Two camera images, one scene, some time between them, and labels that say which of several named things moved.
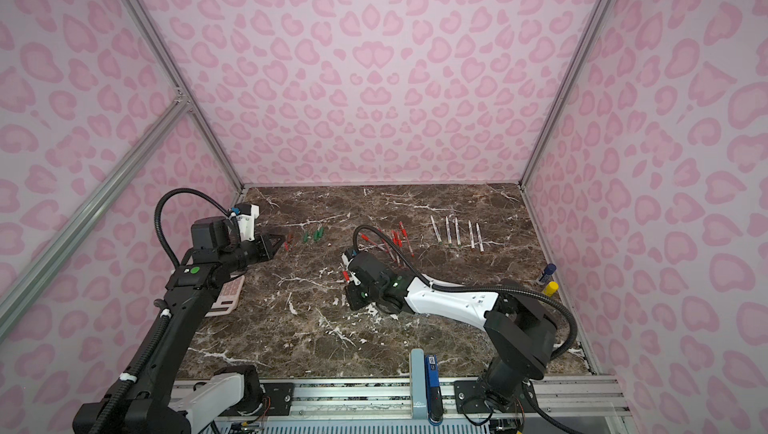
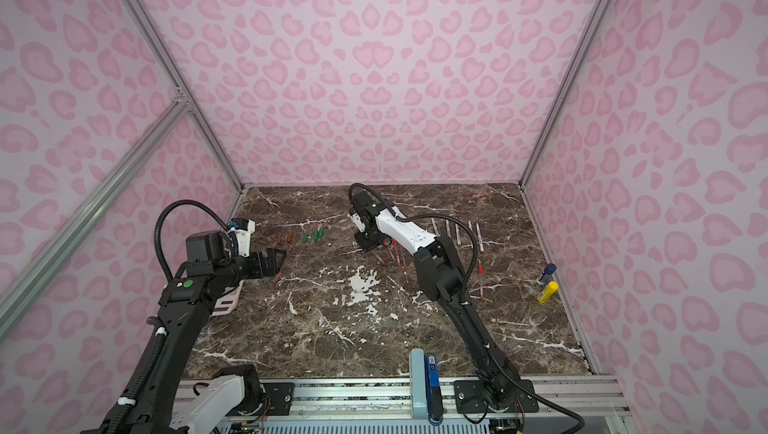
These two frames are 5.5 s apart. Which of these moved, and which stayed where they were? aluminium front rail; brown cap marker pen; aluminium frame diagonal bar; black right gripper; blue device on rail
Moved: black right gripper
Stayed: brown cap marker pen; aluminium frame diagonal bar; blue device on rail; aluminium front rail
